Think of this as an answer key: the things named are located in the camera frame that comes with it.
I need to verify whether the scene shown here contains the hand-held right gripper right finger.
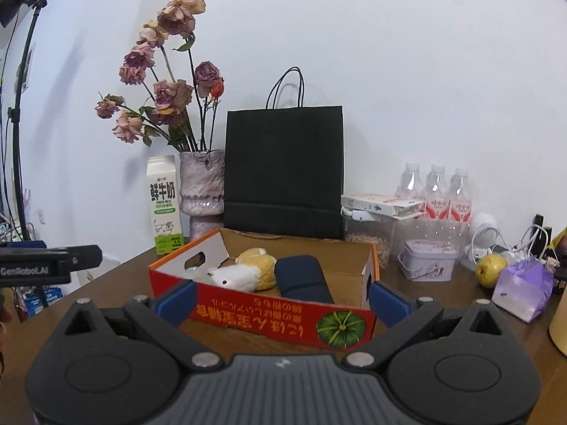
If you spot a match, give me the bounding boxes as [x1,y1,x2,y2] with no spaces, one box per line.
[343,282,506,367]

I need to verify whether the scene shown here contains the white plush lamb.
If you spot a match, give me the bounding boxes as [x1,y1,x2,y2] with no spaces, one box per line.
[206,263,260,293]

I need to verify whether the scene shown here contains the clear lidded food container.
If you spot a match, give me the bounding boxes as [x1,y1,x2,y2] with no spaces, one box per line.
[343,210,396,270]

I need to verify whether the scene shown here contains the pale purple tin box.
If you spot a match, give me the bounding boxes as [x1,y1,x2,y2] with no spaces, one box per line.
[397,239,458,282]

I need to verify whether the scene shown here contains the dried pink roses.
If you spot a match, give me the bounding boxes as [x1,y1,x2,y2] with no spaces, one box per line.
[95,0,224,153]

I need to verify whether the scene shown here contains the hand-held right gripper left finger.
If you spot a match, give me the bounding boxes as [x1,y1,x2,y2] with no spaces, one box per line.
[64,280,223,367]

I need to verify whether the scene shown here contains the purple tissue pack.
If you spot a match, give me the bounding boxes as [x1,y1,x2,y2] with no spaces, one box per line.
[491,257,555,323]

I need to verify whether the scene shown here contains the small white fan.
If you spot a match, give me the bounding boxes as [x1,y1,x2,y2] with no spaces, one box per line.
[468,212,503,260]

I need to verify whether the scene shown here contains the green apple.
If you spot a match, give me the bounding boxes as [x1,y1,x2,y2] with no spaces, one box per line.
[475,253,509,288]

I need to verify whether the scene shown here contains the black charger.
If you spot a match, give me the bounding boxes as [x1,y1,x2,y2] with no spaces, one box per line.
[532,214,545,257]

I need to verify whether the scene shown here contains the purple mottled vase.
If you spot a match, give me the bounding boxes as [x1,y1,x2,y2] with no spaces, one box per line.
[178,149,226,242]

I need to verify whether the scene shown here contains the flat white box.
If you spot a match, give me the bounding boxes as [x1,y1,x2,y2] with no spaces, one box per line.
[340,192,427,221]

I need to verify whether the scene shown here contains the yellow plush lamb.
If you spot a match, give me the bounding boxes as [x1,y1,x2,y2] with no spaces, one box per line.
[235,248,279,292]

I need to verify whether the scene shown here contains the clear water bottle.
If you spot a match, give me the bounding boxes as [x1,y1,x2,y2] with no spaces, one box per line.
[424,165,451,222]
[448,167,474,224]
[395,161,427,202]

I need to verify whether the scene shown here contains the white cable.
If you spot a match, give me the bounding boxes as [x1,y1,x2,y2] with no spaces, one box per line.
[509,223,554,263]

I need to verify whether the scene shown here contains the red cardboard box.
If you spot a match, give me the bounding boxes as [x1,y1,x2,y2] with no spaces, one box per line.
[147,228,381,351]

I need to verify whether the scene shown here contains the white green milk carton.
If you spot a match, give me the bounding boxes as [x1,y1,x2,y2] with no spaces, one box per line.
[146,155,184,256]

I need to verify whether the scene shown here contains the black paper bag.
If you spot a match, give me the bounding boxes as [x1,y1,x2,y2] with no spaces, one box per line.
[223,67,345,242]

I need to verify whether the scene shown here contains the dark blue glasses case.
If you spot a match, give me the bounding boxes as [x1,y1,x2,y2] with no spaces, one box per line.
[274,254,336,305]

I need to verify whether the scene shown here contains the black light stand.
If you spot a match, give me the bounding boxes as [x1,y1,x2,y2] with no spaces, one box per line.
[0,0,72,249]

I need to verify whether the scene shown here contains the blue printed bag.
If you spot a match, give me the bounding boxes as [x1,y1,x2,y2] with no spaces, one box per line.
[24,285,50,319]

